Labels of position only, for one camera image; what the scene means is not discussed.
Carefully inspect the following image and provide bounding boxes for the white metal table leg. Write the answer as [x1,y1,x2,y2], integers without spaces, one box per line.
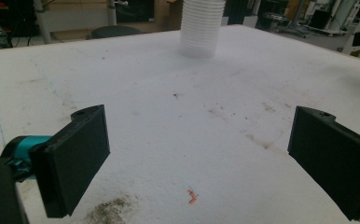
[33,0,53,45]
[106,0,118,26]

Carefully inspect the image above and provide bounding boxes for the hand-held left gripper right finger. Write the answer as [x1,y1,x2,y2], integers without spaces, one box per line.
[287,105,360,222]

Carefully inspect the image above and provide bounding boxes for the black round stool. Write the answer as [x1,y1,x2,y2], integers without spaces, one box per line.
[86,25,144,40]

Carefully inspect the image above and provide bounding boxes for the white foam mat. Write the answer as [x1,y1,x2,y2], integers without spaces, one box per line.
[0,24,360,224]

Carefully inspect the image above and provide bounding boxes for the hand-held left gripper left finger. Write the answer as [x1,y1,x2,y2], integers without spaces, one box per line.
[28,105,111,218]

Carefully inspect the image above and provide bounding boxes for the small orange scrap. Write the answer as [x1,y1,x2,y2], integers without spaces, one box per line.
[187,188,200,205]

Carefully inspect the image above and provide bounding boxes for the stack of white plastic cups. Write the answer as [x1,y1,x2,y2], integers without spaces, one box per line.
[178,0,227,59]

